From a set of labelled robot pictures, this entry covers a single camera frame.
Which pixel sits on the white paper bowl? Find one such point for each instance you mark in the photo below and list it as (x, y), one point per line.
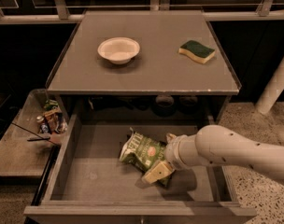
(118, 50)

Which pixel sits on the metal window railing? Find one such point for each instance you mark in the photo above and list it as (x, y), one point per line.
(70, 11)

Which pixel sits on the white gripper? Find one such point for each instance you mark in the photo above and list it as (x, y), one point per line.
(172, 153)

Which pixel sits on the grey plastic bin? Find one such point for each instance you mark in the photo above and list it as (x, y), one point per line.
(18, 155)

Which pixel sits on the green jalapeno chip bag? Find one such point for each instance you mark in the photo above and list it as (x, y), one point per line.
(142, 151)

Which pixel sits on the dark round container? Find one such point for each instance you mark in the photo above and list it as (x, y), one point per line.
(188, 104)
(164, 105)

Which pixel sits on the green and yellow sponge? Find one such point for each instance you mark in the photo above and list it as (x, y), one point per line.
(197, 52)

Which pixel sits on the dark round container right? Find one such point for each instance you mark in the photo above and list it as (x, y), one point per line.
(188, 104)

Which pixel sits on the dark round container left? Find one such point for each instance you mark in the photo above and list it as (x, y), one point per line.
(164, 105)

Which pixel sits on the open grey top drawer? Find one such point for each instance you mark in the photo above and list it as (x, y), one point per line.
(89, 184)

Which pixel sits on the grey cabinet with counter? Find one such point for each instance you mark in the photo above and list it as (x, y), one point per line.
(157, 69)

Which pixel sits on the snack packets in bin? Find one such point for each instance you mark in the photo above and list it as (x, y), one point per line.
(52, 119)

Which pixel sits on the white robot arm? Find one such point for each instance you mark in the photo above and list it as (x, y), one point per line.
(214, 145)

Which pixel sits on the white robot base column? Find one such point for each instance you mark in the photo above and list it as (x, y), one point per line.
(272, 90)

